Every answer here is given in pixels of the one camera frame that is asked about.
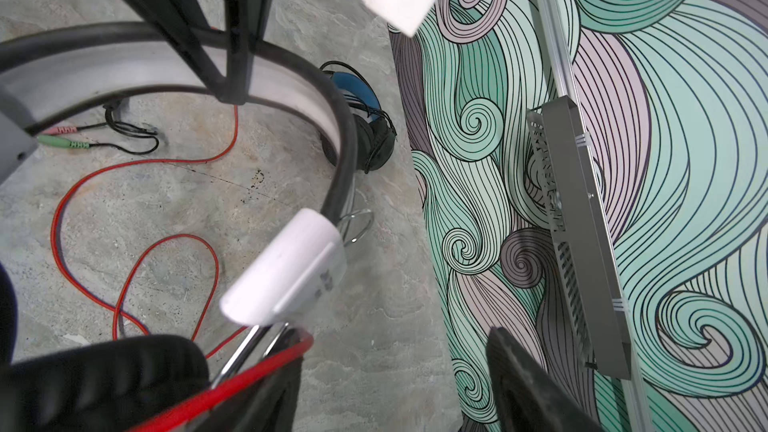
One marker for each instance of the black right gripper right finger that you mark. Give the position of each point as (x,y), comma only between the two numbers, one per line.
(525,396)

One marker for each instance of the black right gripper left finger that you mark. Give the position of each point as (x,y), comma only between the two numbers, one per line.
(256,390)

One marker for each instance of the white black headphones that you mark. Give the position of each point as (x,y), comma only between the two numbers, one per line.
(139,383)

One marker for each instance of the black blue gaming headset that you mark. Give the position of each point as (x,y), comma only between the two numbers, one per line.
(375,131)

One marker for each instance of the black wall shelf tray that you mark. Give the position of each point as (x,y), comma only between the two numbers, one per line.
(578,225)

